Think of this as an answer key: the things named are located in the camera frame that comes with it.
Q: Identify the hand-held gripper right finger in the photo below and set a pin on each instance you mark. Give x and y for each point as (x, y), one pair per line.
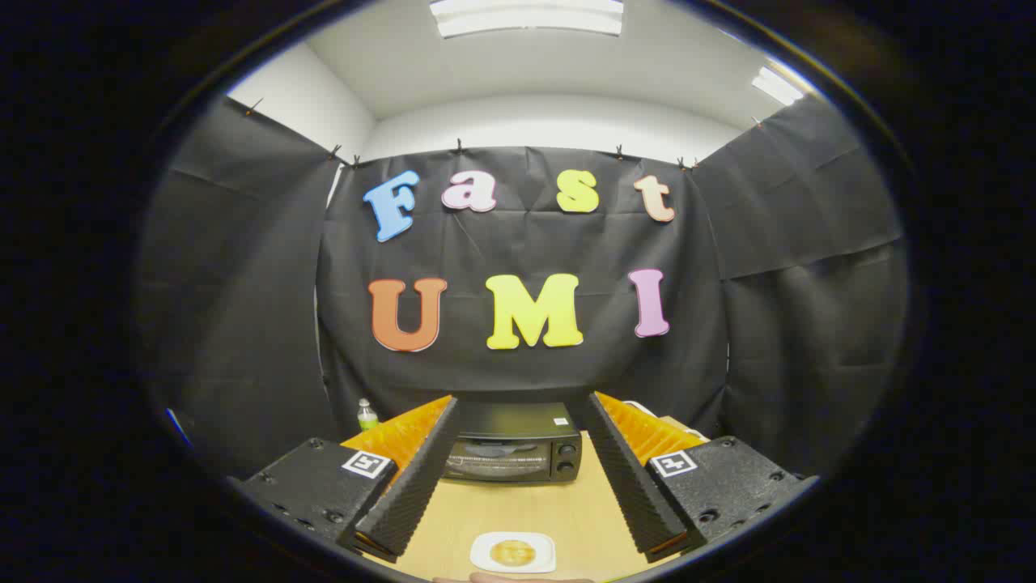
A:
(627, 478)

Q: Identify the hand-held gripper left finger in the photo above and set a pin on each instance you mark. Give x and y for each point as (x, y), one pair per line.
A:
(417, 486)

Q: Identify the black toaster oven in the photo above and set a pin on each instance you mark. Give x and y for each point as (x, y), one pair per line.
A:
(510, 421)

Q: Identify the round bread bun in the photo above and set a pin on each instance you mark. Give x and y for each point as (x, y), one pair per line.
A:
(512, 553)

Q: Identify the green label plastic bottle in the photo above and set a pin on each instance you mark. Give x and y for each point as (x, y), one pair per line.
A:
(367, 416)

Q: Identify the white square plate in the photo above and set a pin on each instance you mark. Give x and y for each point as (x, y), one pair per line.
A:
(481, 559)

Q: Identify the black backdrop cloth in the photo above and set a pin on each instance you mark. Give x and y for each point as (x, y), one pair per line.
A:
(526, 243)

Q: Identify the small ceiling light panel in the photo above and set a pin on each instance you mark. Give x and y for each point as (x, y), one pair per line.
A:
(777, 85)

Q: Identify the wide ceiling light panel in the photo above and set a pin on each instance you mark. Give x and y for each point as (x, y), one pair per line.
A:
(526, 16)

